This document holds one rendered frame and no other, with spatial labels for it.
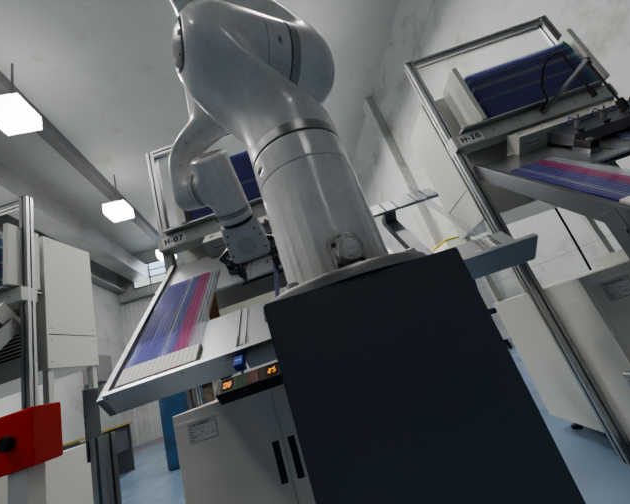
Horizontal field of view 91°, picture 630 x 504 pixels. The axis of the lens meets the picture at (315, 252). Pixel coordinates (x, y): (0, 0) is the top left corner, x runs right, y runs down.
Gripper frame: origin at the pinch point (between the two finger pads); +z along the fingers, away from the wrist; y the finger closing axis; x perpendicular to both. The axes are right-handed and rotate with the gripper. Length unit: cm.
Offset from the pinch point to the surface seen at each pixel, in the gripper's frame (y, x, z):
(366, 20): 230, 577, -82
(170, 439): -218, 167, 269
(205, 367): -20.3, -13.3, 13.9
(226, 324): -16.6, 1.9, 14.6
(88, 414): -53, -13, 16
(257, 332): -6.7, -6.4, 14.4
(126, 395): -41.6, -13.3, 14.1
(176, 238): -44, 66, 6
